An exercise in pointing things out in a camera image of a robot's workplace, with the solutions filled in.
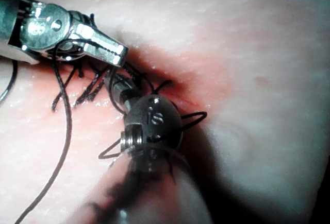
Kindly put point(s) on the left arm needle driver jaw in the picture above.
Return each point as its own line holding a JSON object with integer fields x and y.
{"x": 108, "y": 56}
{"x": 103, "y": 40}

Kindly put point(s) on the right arm needle driver jaw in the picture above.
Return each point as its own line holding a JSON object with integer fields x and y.
{"x": 129, "y": 86}
{"x": 117, "y": 91}

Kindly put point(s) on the right arm needle driver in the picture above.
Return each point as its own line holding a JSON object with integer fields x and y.
{"x": 154, "y": 121}

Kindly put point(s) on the left arm needle driver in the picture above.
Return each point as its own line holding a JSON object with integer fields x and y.
{"x": 43, "y": 31}

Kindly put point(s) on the black thread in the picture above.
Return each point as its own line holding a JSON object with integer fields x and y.
{"x": 68, "y": 121}

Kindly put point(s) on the dark left arm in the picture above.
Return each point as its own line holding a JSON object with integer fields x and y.
{"x": 6, "y": 15}

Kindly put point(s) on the dark right arm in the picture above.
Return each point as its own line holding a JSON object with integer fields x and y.
{"x": 154, "y": 198}

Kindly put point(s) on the black stitching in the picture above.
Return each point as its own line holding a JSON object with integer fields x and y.
{"x": 89, "y": 92}

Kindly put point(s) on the curved steel needle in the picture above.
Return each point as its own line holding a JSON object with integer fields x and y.
{"x": 11, "y": 85}

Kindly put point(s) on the tissue pad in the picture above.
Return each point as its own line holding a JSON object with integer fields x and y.
{"x": 245, "y": 54}

